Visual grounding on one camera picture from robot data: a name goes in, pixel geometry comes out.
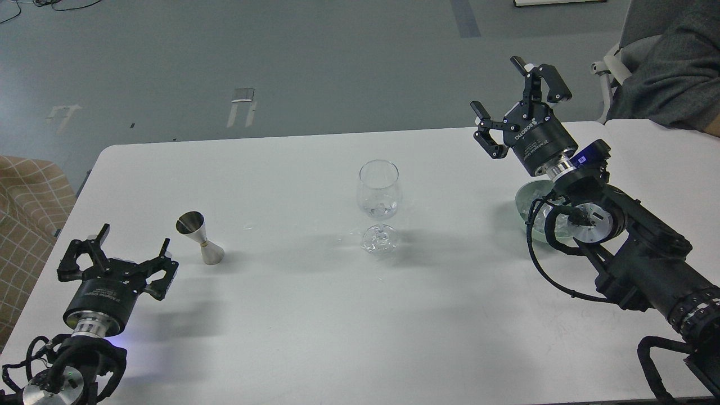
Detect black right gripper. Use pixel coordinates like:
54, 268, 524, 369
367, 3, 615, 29
470, 56, 578, 174

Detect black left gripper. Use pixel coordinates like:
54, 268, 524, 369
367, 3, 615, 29
57, 223, 178, 336

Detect steel cocktail jigger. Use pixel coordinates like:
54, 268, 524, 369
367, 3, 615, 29
175, 211, 226, 265

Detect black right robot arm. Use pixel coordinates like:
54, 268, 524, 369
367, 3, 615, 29
471, 56, 719, 404

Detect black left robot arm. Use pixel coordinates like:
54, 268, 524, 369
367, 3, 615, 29
2, 224, 178, 404

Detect clear ice cubes pile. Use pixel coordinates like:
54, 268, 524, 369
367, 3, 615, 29
516, 189, 569, 239

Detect clear wine glass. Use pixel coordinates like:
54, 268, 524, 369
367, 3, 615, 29
357, 159, 403, 255

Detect white office chair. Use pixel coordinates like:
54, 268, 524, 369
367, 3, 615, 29
591, 43, 632, 125

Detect beige checkered sofa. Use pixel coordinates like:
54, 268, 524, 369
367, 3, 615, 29
1, 155, 77, 348

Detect green bowl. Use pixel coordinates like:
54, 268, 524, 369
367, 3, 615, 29
515, 180, 572, 243

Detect person in grey hoodie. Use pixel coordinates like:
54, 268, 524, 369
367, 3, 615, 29
607, 1, 719, 137

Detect grey floor plate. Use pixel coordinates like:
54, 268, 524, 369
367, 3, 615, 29
231, 87, 255, 104

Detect black floor cables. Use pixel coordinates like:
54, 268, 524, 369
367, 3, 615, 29
0, 0, 105, 25

